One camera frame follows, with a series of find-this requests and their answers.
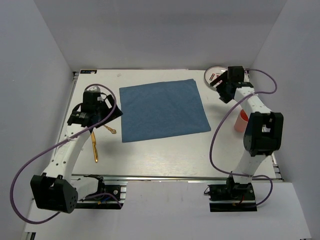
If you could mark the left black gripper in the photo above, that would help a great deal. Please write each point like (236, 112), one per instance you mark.
(116, 113)

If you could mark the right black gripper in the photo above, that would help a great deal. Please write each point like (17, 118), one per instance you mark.
(226, 97)

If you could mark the round plate with red characters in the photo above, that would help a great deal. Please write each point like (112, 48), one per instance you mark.
(211, 74)

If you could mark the blue cloth napkin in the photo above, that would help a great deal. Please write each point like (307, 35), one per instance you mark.
(161, 110)

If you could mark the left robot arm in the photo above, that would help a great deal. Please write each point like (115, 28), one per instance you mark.
(54, 189)

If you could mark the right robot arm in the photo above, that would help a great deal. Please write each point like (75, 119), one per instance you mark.
(263, 133)

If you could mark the gold fork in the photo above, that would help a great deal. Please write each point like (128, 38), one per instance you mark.
(113, 131)

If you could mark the gold knife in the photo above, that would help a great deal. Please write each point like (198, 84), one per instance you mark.
(94, 147)

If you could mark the red cup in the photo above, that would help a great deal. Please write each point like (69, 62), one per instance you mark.
(241, 122)

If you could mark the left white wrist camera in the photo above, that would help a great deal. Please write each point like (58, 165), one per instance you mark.
(93, 89)

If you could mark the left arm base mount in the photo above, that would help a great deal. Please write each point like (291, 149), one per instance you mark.
(112, 197)

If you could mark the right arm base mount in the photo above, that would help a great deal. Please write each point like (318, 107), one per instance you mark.
(227, 199)

